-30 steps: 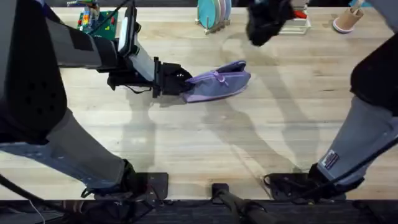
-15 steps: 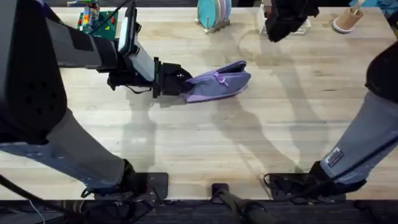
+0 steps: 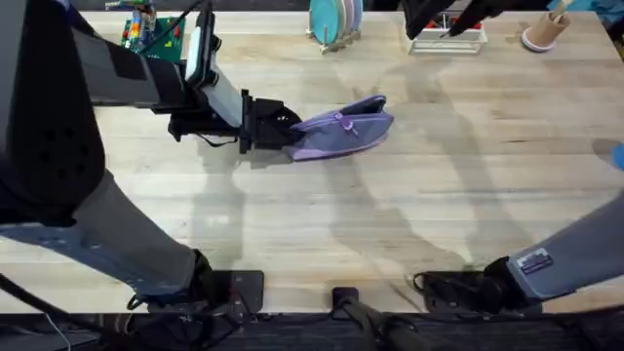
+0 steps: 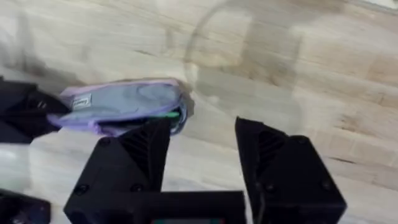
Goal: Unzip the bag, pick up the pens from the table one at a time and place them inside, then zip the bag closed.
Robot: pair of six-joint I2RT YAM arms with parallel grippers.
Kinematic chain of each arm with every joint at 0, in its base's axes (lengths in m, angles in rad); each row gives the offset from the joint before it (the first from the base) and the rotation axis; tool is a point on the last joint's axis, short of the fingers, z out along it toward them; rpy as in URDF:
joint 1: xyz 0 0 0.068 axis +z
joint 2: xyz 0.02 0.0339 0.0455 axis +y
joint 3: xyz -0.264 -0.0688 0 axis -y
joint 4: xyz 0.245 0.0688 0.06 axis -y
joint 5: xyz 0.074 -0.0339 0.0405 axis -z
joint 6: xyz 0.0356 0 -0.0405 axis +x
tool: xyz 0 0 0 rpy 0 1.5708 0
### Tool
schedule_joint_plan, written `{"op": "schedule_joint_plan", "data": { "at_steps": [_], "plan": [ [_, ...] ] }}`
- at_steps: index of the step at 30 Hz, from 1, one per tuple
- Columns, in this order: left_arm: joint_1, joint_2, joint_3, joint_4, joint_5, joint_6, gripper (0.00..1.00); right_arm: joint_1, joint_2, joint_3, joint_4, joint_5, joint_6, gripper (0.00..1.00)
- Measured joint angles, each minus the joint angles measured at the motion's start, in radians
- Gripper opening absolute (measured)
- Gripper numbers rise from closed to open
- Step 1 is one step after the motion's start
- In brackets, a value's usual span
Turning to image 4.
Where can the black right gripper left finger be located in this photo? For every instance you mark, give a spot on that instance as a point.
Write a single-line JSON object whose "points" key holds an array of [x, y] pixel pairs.
{"points": [[124, 165]]}

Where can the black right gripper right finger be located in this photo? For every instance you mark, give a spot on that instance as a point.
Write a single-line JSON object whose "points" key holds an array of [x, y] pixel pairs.
{"points": [[292, 180]]}

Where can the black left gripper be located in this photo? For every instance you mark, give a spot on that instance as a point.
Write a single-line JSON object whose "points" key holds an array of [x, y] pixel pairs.
{"points": [[9, 112]]}

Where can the lavender and grey zip bag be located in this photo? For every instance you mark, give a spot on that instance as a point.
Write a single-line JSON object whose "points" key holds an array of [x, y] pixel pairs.
{"points": [[124, 99]]}

